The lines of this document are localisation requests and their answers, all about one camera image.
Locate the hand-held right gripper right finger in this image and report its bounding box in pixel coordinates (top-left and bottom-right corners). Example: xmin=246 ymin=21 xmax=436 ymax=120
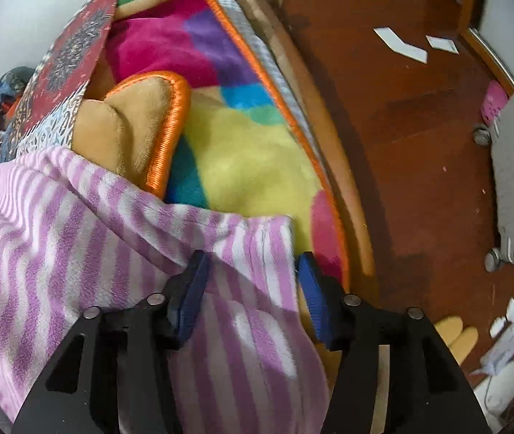
xmin=296 ymin=252 xmax=488 ymax=434

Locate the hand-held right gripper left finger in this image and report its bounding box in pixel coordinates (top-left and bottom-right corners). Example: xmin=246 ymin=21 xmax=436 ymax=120
xmin=10 ymin=250 xmax=213 ymax=434

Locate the pink white striped towel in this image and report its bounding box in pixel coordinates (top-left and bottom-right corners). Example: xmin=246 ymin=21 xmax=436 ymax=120
xmin=0 ymin=146 xmax=333 ymax=434

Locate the beige slipper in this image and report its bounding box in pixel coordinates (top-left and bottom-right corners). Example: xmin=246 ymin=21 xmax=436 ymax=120
xmin=433 ymin=316 xmax=465 ymax=341
xmin=449 ymin=327 xmax=479 ymax=365

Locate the colourful fleece blanket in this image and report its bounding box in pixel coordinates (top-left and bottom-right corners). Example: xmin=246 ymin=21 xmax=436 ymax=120
xmin=74 ymin=0 xmax=351 ymax=291

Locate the white plastic bag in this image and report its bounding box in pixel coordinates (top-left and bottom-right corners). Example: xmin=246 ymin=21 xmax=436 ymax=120
xmin=468 ymin=325 xmax=514 ymax=434

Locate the grey mattress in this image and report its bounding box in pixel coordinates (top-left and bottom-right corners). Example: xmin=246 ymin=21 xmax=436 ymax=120
xmin=200 ymin=0 xmax=327 ymax=179

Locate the pink slipper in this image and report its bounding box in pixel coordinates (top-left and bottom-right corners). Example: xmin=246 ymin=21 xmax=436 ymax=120
xmin=480 ymin=80 xmax=510 ymax=125

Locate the patchwork quilt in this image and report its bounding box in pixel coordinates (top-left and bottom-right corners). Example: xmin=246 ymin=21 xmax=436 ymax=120
xmin=0 ymin=0 xmax=123 ymax=164

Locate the white paper sheet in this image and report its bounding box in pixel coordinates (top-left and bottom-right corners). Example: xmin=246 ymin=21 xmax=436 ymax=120
xmin=373 ymin=27 xmax=428 ymax=64
xmin=425 ymin=35 xmax=460 ymax=55

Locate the pile of clothes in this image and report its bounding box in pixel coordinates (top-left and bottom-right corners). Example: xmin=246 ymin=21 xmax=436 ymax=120
xmin=0 ymin=66 xmax=37 ymax=124

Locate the wooden bed frame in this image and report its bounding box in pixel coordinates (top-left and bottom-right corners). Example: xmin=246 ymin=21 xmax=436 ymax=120
xmin=225 ymin=0 xmax=378 ymax=300

